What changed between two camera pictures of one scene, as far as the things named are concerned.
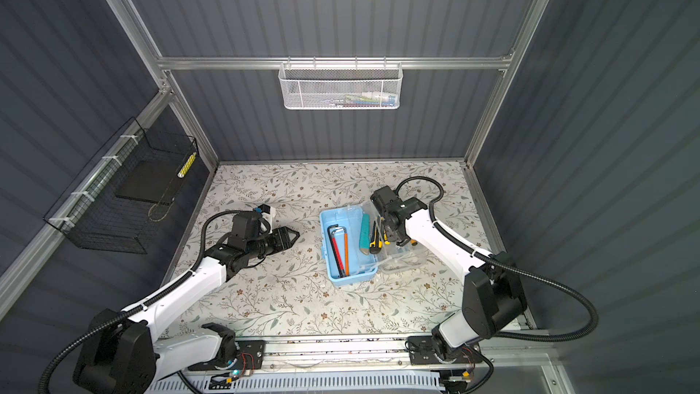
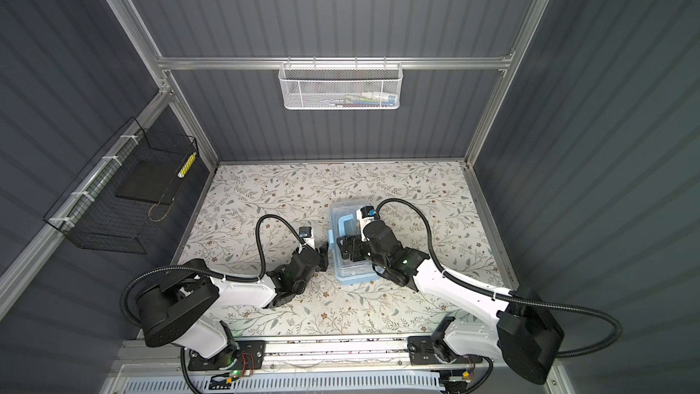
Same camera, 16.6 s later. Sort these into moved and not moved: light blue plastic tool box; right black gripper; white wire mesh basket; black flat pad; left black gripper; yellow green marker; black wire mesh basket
Moved: right black gripper; light blue plastic tool box; left black gripper
Not moved: black wire mesh basket; yellow green marker; white wire mesh basket; black flat pad
